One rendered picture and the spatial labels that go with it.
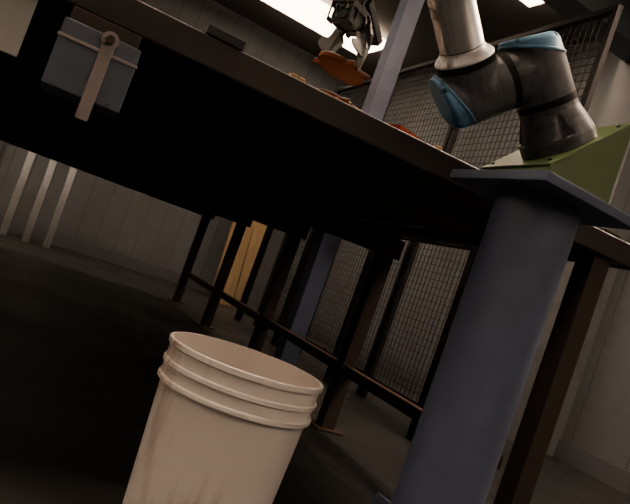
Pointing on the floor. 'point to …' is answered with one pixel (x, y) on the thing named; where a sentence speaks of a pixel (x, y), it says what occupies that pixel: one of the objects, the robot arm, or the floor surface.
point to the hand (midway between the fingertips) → (341, 67)
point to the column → (496, 331)
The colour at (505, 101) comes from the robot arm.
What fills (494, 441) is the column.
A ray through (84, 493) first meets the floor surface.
